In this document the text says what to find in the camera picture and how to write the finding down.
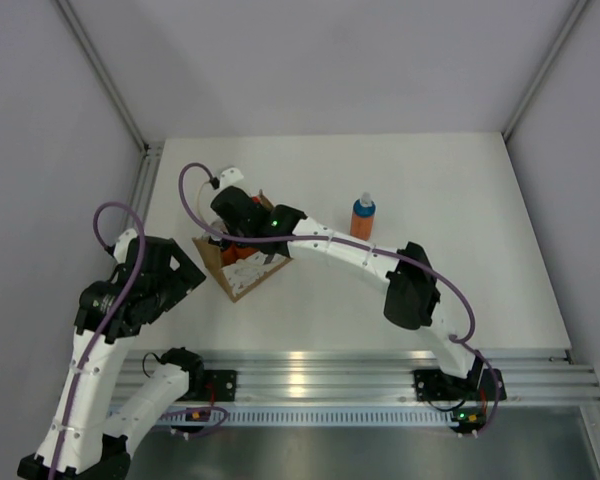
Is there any orange bottle dark blue top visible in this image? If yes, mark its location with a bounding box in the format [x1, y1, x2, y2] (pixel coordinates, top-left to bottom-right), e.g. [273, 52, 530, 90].
[221, 242, 257, 266]

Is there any orange bottle light blue top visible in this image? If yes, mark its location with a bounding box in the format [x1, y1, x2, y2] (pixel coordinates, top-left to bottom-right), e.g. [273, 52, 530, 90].
[350, 192, 376, 241]

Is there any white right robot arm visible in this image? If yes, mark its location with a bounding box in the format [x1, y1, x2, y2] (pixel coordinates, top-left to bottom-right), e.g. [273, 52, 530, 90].
[211, 186, 482, 397]

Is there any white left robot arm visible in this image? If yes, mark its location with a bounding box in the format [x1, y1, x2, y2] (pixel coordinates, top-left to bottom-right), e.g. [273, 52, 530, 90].
[17, 229, 206, 479]

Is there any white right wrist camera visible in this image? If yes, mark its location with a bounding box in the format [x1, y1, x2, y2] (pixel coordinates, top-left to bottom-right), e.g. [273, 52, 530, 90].
[210, 166, 244, 190]

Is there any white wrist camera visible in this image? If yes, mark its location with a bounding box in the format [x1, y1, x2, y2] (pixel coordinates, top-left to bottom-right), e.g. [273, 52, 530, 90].
[210, 166, 244, 190]
[105, 228, 138, 264]

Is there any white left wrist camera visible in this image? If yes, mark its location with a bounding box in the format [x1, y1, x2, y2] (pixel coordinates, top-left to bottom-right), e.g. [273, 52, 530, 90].
[105, 228, 138, 264]

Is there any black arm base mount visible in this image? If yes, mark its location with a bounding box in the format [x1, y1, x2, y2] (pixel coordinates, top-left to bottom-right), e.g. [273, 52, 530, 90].
[198, 370, 238, 403]

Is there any aluminium frame rail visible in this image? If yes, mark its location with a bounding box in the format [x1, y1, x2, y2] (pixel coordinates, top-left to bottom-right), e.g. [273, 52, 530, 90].
[59, 349, 600, 404]

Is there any white slotted cable duct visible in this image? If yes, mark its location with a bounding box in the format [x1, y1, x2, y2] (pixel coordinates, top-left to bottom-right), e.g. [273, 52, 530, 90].
[155, 406, 459, 428]

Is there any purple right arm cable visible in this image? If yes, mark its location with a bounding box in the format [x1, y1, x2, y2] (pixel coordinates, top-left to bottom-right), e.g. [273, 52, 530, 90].
[178, 162, 501, 431]

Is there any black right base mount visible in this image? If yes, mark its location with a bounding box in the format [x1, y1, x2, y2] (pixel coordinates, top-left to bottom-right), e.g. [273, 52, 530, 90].
[413, 369, 507, 404]

